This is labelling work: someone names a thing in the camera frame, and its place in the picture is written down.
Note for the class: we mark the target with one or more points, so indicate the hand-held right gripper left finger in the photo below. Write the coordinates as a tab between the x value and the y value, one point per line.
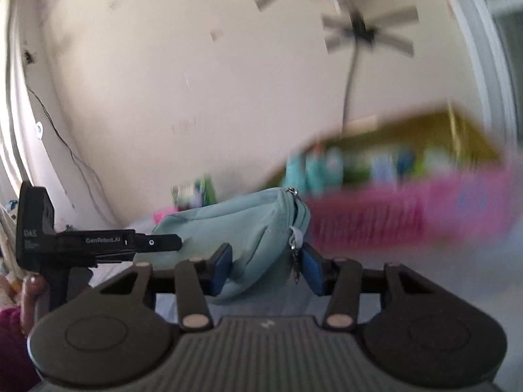
220	271

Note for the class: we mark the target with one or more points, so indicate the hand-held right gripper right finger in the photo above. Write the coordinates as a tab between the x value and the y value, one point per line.
313	271

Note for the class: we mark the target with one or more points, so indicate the person's left hand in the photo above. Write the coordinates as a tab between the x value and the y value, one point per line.
34	302

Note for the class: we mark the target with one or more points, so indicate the green packet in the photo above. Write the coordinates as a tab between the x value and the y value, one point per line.
200	196

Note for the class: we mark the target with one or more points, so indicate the printed cloth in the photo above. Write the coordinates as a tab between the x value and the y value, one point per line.
7	249

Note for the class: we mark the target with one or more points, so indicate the pink cardboard box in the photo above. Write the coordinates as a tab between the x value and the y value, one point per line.
367	216

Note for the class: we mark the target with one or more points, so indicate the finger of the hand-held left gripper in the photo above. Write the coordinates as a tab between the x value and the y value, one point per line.
163	243

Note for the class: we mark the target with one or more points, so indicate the maroon clothing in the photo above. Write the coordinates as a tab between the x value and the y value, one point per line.
12	355

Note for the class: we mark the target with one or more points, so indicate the pale teal zip pouch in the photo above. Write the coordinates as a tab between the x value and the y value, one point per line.
245	228

